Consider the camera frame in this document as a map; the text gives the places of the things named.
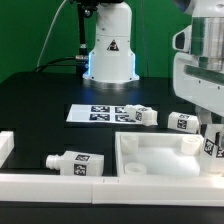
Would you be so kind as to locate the white left fence block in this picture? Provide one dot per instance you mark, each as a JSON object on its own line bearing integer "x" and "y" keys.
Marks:
{"x": 6, "y": 145}

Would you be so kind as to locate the white front fence rail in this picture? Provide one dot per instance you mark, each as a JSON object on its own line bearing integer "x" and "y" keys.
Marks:
{"x": 143, "y": 190}

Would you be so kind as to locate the white marker sheet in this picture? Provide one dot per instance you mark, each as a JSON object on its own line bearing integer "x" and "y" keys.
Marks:
{"x": 98, "y": 114}

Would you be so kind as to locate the white square table top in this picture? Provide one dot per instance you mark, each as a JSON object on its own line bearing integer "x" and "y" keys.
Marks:
{"x": 163, "y": 154}

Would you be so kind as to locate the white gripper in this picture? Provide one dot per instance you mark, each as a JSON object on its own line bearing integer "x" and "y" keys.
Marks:
{"x": 201, "y": 87}

